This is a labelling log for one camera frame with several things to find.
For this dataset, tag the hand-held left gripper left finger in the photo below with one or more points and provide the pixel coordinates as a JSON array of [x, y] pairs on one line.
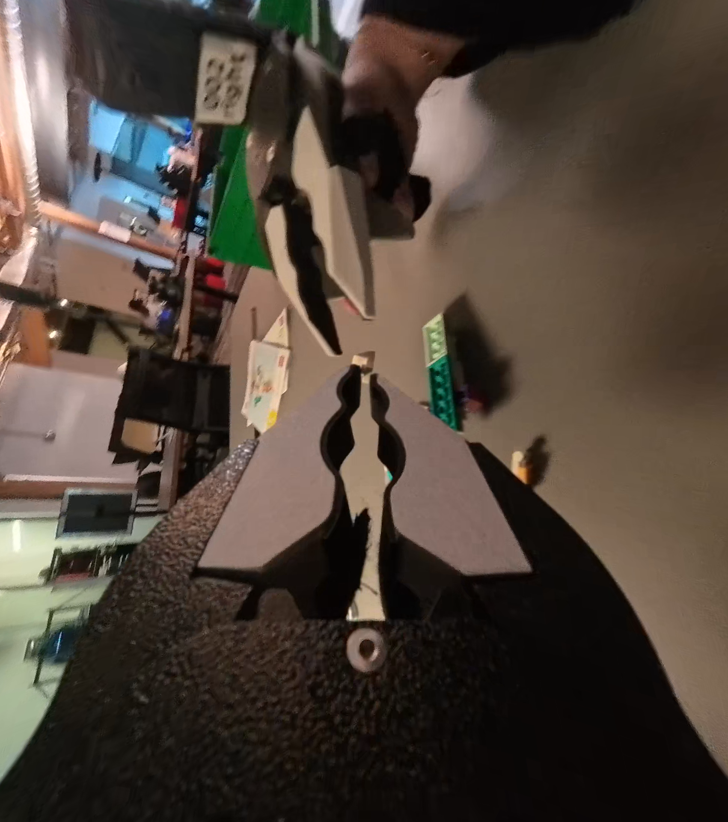
[[267, 507]]

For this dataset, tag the multicolour lego model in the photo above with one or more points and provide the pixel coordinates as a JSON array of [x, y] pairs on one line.
[[444, 379]]

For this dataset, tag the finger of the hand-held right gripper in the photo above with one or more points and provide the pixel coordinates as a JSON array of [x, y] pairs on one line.
[[344, 244], [290, 263]]

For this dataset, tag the small white lego plate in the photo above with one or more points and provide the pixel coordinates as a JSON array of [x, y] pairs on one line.
[[362, 361]]

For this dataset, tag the colourful instruction booklet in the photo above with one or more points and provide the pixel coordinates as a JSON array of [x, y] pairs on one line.
[[267, 379]]

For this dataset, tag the black mesh office chair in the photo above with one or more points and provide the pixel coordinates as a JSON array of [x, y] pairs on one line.
[[171, 398]]

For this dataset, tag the person's right hand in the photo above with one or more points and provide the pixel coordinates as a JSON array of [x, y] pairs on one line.
[[389, 64]]

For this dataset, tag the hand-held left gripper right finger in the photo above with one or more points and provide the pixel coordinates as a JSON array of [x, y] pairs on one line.
[[460, 507]]

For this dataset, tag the green plastic bin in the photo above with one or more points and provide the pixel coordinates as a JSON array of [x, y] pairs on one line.
[[235, 212]]

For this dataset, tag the person's right forearm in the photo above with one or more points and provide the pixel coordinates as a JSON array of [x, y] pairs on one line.
[[530, 25]]

